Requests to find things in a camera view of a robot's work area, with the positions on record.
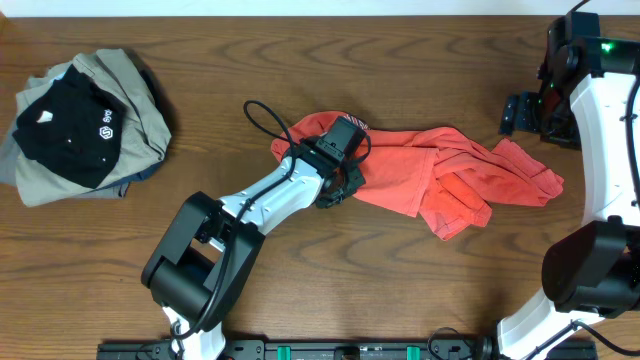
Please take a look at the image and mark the black polo shirt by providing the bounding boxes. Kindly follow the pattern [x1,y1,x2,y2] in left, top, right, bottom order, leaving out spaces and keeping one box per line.
[13,66,126,189]

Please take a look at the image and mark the khaki folded shirt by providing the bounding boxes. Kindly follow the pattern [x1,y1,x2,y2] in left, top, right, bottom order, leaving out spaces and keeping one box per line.
[1,49,171,207]

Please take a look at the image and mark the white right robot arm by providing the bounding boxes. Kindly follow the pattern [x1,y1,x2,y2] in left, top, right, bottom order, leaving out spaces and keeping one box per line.
[474,7,639,359]

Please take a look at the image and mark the red soccer t-shirt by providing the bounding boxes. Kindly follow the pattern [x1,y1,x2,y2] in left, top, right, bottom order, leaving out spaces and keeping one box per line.
[270,110,565,242]

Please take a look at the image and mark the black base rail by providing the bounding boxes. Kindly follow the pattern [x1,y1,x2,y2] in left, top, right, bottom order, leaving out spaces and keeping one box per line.
[96,337,599,360]

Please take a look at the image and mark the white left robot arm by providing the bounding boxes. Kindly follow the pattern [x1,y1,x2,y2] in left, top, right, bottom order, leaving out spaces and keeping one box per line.
[141,134,370,359]

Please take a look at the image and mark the navy blue folded garment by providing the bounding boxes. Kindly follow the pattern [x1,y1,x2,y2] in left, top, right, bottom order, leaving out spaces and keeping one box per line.
[121,162,163,183]

